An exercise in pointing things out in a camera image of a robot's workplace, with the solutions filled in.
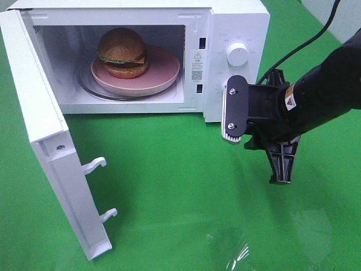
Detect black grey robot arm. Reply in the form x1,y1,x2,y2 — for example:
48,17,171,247
245,31,360,185

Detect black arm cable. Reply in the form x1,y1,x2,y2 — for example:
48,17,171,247
256,0,342,85

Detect white microwave oven body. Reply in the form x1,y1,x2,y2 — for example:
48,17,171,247
4,1,270,122

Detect clear tape patch right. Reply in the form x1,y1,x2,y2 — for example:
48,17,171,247
291,209,332,264

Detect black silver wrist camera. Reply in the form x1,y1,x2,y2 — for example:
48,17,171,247
221,75,249,144

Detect clear tape patch far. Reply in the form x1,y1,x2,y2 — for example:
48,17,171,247
346,69,361,82

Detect burger with lettuce and tomato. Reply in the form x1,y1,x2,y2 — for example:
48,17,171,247
98,28,149,79

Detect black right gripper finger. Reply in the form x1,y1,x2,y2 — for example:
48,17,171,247
265,136,301,185
266,69,287,86

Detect clear tape patch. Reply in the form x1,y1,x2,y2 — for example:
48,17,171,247
206,226,257,270
346,69,361,82
291,209,332,264

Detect clear tape patch near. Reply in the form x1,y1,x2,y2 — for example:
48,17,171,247
206,226,257,270

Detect pink round plate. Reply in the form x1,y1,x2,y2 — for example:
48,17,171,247
91,45,180,97

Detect glass microwave turntable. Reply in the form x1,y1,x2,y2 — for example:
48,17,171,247
76,70,183,102

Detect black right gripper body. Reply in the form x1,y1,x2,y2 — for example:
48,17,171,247
244,83,301,150

